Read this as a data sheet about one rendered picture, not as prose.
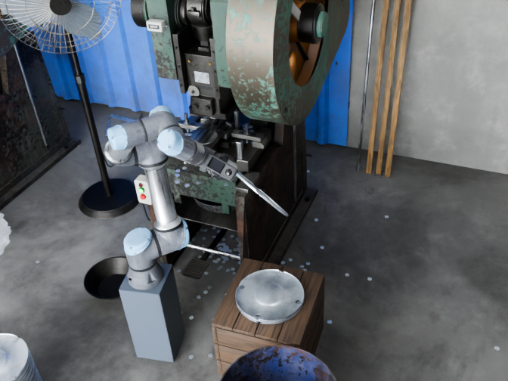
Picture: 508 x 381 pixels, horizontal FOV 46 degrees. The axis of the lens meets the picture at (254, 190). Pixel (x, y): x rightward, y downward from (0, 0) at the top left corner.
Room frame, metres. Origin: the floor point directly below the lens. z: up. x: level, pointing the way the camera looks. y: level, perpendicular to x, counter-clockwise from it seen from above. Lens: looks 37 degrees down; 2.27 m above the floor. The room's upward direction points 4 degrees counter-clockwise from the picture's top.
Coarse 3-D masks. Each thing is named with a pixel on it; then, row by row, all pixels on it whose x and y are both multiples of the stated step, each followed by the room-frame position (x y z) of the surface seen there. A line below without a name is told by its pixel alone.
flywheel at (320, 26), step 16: (304, 0) 2.45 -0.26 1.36; (320, 0) 2.58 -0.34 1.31; (304, 16) 2.24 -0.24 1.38; (320, 16) 2.25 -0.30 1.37; (304, 32) 2.22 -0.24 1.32; (320, 32) 2.23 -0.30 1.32; (304, 48) 2.45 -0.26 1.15; (320, 48) 2.52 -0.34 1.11; (304, 64) 2.45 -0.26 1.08; (304, 80) 2.37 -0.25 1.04
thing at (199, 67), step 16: (192, 48) 2.49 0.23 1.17; (208, 48) 2.44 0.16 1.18; (192, 64) 2.43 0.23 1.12; (208, 64) 2.40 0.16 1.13; (192, 80) 2.44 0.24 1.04; (208, 80) 2.40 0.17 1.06; (192, 96) 2.42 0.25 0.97; (208, 96) 2.41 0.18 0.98; (224, 96) 2.43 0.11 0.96; (208, 112) 2.38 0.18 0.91
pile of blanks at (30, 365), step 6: (30, 354) 1.60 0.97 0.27; (30, 360) 1.57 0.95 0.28; (30, 366) 1.56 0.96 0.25; (24, 372) 1.50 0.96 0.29; (30, 372) 1.53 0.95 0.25; (36, 372) 1.58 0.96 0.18; (18, 378) 1.47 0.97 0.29; (24, 378) 1.49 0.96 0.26; (30, 378) 1.52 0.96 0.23; (36, 378) 1.55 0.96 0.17
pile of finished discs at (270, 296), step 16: (256, 272) 1.89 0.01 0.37; (272, 272) 1.88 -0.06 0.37; (240, 288) 1.81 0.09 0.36; (256, 288) 1.79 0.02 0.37; (272, 288) 1.78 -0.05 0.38; (288, 288) 1.78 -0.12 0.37; (240, 304) 1.71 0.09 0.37; (256, 304) 1.70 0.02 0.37; (272, 304) 1.69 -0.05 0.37; (288, 304) 1.69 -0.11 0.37; (256, 320) 1.62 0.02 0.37; (272, 320) 1.61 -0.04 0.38
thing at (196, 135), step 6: (198, 132) 2.41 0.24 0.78; (204, 132) 2.41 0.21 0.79; (210, 132) 2.41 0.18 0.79; (216, 132) 2.41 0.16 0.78; (222, 132) 2.41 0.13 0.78; (192, 138) 2.36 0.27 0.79; (198, 138) 2.36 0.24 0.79; (204, 138) 2.36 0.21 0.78; (210, 138) 2.35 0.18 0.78; (216, 138) 2.35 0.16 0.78; (204, 144) 2.31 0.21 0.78; (210, 144) 2.31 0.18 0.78; (216, 144) 2.37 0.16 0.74; (216, 150) 2.37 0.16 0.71
